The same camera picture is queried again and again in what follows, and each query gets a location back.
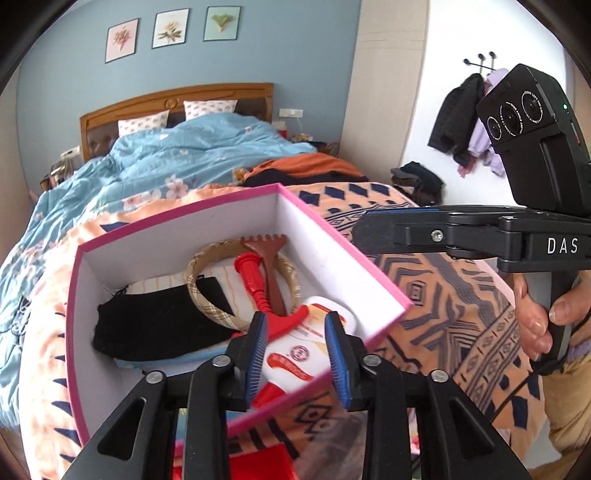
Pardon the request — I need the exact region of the white red cream tube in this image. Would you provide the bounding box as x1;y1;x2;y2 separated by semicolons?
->
252;296;356;409

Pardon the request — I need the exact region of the red plastic bag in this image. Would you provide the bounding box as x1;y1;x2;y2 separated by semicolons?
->
172;442;297;480

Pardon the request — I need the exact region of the right hand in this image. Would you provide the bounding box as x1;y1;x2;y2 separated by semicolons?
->
513;270;590;361

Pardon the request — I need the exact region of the pink cardboard storage box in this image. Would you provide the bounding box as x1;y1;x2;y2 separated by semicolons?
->
65;182;415;446

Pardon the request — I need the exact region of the black cloth garment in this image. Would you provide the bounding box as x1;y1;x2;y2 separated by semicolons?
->
92;285;236;362

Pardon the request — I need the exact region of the orange patterned blanket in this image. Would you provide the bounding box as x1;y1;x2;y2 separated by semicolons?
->
19;199;544;479

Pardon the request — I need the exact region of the clear plastic bag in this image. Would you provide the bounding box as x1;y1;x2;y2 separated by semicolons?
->
294;412;368;480

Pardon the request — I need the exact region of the lilac hanging hoodie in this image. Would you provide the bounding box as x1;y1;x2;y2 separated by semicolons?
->
458;68;509;178

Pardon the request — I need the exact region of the black hanging jacket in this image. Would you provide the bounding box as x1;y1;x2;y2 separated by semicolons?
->
428;73;485;167

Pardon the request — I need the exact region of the orange folded cloth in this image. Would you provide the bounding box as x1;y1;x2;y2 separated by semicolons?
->
242;153;368;187

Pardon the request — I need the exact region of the beige padded jacket sleeve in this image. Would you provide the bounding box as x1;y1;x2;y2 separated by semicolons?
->
530;340;590;479

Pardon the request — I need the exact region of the blue quilt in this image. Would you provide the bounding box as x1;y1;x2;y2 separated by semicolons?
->
1;113;315;430

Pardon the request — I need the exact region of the left patterned pillow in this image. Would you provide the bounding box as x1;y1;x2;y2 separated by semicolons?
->
117;110;169;137

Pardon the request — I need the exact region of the patterned pillow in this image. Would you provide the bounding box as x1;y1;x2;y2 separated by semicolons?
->
117;110;169;137
183;99;238;120

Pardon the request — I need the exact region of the right patterned pillow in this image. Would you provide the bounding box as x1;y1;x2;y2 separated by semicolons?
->
183;99;238;120

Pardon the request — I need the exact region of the wooden bed headboard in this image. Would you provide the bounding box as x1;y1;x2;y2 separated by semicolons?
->
79;82;274;162

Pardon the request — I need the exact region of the right framed plant picture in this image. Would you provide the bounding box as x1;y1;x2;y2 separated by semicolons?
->
204;6;242;42

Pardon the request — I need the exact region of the middle framed flower picture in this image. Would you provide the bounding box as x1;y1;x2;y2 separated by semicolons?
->
152;8;190;49

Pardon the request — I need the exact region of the framed flower picture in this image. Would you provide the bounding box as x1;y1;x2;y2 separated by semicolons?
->
152;8;190;49
105;18;139;63

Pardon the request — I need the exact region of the left framed flower picture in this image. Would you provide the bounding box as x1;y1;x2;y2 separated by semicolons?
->
105;18;139;63

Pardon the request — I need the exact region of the wall coat hook rack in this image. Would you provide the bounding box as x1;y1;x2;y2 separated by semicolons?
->
463;51;497;73

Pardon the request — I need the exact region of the wall power outlet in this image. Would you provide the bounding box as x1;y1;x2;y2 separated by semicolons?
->
279;108;304;119

